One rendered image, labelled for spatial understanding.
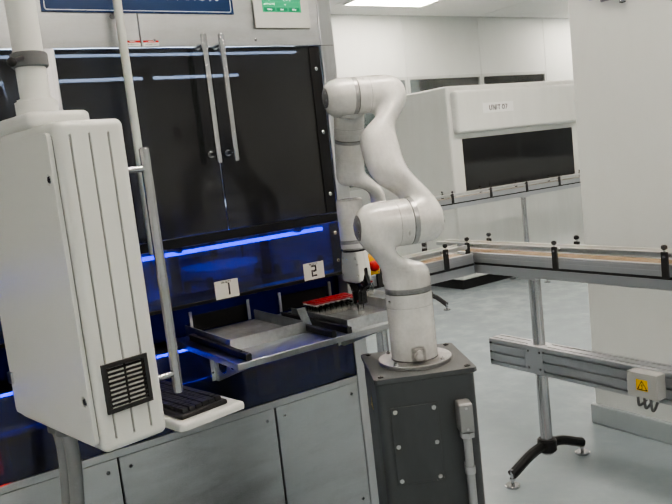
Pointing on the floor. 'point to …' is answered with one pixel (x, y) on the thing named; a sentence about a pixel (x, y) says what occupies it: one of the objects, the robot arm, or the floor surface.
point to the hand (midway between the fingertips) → (359, 297)
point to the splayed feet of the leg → (544, 453)
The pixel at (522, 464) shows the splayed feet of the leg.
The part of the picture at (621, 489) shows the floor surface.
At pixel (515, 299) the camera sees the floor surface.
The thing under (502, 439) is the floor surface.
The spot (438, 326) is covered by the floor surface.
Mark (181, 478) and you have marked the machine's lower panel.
